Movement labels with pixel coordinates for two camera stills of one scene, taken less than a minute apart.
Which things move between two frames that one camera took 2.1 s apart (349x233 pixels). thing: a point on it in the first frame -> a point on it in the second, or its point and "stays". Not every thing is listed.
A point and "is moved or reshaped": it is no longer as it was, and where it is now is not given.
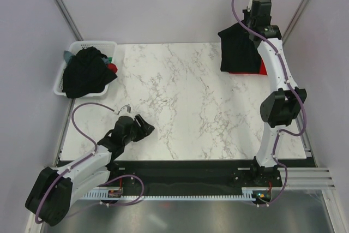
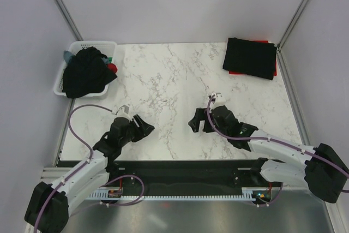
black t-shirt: x=239 y=52 is moved or reshaped
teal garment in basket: x=66 y=55 stays
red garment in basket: x=113 y=66 stays
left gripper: x=149 y=128 stays
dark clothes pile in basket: x=86 y=72 stays
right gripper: x=246 y=15 -> x=200 y=114
